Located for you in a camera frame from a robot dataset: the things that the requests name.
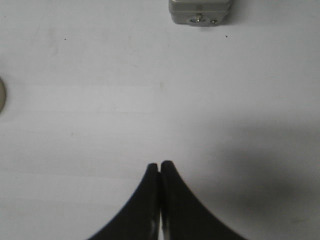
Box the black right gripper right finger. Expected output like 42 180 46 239
160 160 244 240

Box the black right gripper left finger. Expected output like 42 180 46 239
90 163 161 240

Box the blue and cream call bell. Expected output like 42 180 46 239
0 78 7 113

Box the grey push button box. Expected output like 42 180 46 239
168 0 233 27

